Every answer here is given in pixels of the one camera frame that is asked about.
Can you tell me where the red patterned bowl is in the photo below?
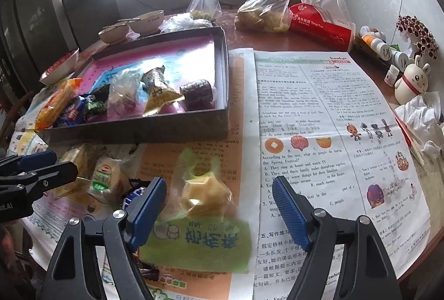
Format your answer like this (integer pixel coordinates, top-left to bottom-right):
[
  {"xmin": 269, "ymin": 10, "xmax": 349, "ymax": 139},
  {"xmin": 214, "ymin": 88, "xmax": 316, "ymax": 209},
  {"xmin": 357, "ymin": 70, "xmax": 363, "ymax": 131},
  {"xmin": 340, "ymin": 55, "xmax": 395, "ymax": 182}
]
[{"xmin": 39, "ymin": 49, "xmax": 80, "ymax": 86}]

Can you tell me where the red and white flower ornament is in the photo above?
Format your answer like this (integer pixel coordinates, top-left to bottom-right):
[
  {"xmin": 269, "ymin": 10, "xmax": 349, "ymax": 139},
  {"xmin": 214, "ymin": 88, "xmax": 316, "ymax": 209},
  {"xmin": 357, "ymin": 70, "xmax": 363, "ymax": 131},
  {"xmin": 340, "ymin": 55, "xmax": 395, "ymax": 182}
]
[{"xmin": 395, "ymin": 15, "xmax": 438, "ymax": 60}]

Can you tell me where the clear yellow pastry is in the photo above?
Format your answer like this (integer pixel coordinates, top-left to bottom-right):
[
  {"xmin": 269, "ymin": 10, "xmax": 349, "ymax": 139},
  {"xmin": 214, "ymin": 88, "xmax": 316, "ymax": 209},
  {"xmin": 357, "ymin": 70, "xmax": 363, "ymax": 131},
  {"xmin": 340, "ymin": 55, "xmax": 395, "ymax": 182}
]
[{"xmin": 57, "ymin": 144, "xmax": 101, "ymax": 200}]

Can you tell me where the clear bag of snacks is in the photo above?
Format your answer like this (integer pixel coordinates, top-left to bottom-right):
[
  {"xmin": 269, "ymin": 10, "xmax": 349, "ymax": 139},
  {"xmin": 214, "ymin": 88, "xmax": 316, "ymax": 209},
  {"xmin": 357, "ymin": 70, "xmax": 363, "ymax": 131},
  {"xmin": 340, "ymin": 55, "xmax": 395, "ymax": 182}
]
[{"xmin": 107, "ymin": 69, "xmax": 143, "ymax": 117}]

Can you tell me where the cream bunny figurine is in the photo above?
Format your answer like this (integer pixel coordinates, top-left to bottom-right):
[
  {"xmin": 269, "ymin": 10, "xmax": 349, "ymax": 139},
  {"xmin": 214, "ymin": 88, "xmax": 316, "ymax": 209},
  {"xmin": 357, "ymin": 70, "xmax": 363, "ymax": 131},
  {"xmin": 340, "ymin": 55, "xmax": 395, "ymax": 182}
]
[{"xmin": 395, "ymin": 55, "xmax": 432, "ymax": 106}]

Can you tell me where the white bowl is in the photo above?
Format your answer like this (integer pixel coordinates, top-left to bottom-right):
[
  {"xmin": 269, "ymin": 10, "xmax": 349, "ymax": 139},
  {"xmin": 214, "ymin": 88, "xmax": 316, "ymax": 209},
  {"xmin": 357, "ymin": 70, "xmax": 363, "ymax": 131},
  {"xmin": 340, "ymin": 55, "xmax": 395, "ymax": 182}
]
[
  {"xmin": 129, "ymin": 10, "xmax": 165, "ymax": 36},
  {"xmin": 98, "ymin": 23, "xmax": 130, "ymax": 45}
]

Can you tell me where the crumpled clear plastic bag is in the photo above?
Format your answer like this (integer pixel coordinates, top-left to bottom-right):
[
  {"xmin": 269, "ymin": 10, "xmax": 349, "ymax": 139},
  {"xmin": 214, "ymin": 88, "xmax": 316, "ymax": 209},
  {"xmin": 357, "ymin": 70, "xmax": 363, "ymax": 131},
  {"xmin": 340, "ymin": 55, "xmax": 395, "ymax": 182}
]
[{"xmin": 160, "ymin": 14, "xmax": 213, "ymax": 34}]

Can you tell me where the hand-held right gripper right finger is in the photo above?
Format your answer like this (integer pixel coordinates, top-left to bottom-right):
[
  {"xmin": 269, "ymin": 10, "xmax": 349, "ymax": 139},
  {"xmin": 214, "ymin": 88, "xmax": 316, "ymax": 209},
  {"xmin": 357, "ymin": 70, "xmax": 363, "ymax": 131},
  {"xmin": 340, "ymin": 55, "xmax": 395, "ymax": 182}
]
[{"xmin": 271, "ymin": 177, "xmax": 398, "ymax": 300}]

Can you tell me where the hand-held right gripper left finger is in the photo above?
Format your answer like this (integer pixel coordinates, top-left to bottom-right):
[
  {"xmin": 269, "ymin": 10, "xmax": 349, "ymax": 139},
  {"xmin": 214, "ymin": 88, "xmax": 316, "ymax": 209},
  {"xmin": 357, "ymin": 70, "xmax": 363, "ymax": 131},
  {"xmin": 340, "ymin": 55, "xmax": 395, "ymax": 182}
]
[{"xmin": 40, "ymin": 177, "xmax": 167, "ymax": 300}]

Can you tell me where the pale snack with green label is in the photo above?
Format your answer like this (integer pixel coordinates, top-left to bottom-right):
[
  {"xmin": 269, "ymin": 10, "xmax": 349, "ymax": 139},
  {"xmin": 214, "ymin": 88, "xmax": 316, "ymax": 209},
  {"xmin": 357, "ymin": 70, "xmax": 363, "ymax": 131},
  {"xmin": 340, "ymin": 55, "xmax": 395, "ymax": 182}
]
[{"xmin": 88, "ymin": 156, "xmax": 130, "ymax": 201}]

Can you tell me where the orange snack packet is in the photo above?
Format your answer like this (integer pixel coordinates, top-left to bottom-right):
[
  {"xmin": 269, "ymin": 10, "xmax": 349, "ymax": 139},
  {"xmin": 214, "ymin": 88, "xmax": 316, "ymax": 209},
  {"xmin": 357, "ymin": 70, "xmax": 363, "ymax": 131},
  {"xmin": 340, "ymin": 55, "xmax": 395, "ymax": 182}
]
[{"xmin": 35, "ymin": 78, "xmax": 84, "ymax": 131}]

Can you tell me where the yellow cartoon snack packet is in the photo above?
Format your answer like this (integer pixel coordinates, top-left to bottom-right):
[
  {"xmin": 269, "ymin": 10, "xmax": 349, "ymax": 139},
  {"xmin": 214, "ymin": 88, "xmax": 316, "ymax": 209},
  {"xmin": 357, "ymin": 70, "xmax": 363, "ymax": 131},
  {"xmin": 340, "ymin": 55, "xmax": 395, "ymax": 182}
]
[{"xmin": 140, "ymin": 66, "xmax": 185, "ymax": 115}]

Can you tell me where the dark round snack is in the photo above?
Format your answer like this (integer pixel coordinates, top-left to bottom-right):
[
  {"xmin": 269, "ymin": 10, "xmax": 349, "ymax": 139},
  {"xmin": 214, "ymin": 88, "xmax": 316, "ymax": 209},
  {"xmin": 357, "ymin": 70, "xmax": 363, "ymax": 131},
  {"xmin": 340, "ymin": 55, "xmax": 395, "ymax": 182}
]
[{"xmin": 180, "ymin": 79, "xmax": 213, "ymax": 111}]

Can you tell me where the cluster of small bottles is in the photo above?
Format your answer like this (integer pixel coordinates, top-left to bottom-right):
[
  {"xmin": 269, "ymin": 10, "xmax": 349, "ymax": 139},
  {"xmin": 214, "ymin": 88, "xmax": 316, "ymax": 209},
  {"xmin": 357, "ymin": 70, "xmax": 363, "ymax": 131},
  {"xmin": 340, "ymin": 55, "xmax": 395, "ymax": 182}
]
[{"xmin": 359, "ymin": 24, "xmax": 417, "ymax": 86}]

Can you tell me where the grey shallow box tray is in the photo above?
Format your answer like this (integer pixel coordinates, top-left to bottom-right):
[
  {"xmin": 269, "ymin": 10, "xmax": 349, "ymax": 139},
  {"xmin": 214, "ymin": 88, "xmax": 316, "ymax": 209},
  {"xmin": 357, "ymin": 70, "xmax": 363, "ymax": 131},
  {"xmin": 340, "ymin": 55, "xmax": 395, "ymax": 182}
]
[{"xmin": 36, "ymin": 26, "xmax": 230, "ymax": 144}]

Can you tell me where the green packet with yellow cake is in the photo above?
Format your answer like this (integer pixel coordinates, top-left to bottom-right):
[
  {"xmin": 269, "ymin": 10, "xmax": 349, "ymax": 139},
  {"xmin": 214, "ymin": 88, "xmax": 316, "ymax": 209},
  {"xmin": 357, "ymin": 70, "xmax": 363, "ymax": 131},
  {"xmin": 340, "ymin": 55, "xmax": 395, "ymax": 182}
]
[{"xmin": 139, "ymin": 148, "xmax": 252, "ymax": 274}]

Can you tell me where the plastic bag of yellow food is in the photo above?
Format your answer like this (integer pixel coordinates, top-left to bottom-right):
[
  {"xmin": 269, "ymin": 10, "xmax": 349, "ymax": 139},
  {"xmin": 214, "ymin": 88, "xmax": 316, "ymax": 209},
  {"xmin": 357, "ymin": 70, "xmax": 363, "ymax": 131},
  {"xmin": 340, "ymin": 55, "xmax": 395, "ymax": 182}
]
[{"xmin": 234, "ymin": 0, "xmax": 292, "ymax": 33}]

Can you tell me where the newspaper with orange page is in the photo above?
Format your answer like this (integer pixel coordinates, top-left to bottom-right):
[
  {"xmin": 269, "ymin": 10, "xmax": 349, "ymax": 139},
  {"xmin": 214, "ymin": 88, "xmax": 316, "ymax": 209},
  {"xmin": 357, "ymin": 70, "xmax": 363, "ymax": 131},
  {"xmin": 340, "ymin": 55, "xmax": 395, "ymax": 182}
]
[{"xmin": 21, "ymin": 48, "xmax": 261, "ymax": 300}]

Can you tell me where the red tissue pack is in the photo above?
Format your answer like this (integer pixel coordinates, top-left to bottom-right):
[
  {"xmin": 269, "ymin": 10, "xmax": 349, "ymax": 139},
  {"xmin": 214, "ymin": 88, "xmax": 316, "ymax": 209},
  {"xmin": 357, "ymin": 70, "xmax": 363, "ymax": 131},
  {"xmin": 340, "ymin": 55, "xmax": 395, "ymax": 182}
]
[{"xmin": 289, "ymin": 0, "xmax": 357, "ymax": 52}]

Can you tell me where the black snack packet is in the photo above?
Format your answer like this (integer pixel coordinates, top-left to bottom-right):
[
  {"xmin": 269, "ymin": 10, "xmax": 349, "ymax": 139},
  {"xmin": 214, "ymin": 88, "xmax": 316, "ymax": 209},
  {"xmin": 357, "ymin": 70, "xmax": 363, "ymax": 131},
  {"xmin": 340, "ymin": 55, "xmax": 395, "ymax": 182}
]
[{"xmin": 83, "ymin": 84, "xmax": 112, "ymax": 121}]

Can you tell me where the blue snack packet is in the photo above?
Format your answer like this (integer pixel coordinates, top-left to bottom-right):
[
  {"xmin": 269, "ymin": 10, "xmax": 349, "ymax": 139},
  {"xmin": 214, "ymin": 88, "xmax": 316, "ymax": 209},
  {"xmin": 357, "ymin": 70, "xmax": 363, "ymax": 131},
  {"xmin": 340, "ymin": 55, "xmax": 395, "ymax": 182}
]
[{"xmin": 55, "ymin": 95, "xmax": 87, "ymax": 128}]

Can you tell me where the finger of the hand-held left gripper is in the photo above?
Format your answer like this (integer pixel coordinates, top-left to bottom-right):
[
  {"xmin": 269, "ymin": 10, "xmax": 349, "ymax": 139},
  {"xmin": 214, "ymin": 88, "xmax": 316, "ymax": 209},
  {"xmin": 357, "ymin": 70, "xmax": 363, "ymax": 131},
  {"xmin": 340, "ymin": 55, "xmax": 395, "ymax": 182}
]
[
  {"xmin": 0, "ymin": 161, "xmax": 79, "ymax": 194},
  {"xmin": 0, "ymin": 150, "xmax": 58, "ymax": 177}
]

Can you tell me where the crumpled white tissue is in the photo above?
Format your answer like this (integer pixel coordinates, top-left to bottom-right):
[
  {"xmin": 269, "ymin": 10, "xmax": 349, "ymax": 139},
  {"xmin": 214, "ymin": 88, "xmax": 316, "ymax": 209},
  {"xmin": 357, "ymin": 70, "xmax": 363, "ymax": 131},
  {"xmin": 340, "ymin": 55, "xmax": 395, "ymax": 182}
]
[{"xmin": 395, "ymin": 91, "xmax": 443, "ymax": 138}]

